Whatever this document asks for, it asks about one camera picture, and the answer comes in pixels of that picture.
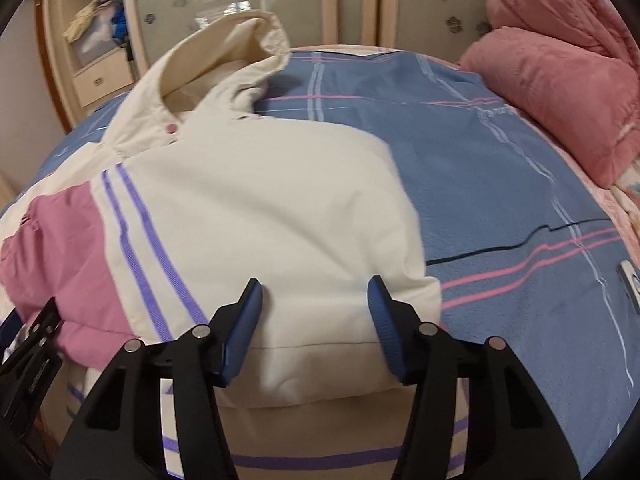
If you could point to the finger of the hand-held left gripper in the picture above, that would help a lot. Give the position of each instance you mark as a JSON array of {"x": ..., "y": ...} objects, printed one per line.
[{"x": 31, "y": 355}]

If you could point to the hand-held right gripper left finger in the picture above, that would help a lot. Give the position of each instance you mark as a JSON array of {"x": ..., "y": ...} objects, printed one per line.
[{"x": 244, "y": 321}]

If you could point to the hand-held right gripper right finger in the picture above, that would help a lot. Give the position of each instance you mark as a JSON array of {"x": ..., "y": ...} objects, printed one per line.
[{"x": 384, "y": 331}]

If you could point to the blue clothes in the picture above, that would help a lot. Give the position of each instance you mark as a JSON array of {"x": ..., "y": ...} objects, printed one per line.
[{"x": 120, "y": 25}]

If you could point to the blue plaid bed sheet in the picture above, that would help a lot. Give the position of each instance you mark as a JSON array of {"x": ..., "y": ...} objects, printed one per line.
[{"x": 490, "y": 170}]

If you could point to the white phone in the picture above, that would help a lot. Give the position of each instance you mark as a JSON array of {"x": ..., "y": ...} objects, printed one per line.
[{"x": 629, "y": 282}]

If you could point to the pink floral under sheet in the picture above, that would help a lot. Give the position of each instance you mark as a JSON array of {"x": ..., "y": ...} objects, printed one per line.
[{"x": 625, "y": 205}]

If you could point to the beige wardrobe drawer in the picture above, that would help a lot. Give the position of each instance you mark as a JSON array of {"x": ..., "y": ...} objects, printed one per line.
[{"x": 102, "y": 79}]

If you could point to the folded pink quilt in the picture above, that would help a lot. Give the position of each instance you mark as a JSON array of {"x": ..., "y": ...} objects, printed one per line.
[{"x": 555, "y": 80}]

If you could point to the clear plastic storage box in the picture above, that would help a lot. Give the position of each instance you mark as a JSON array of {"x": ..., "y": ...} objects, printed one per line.
[{"x": 92, "y": 42}]

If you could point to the straw hat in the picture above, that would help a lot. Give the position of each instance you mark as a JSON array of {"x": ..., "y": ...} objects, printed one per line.
[{"x": 82, "y": 19}]

